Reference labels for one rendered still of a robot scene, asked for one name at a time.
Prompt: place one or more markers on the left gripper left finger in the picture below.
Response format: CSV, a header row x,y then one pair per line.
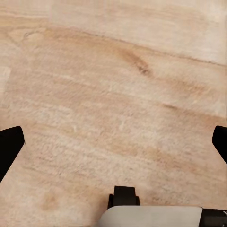
x,y
11,142

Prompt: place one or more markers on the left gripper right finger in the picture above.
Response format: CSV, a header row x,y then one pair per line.
x,y
219,140

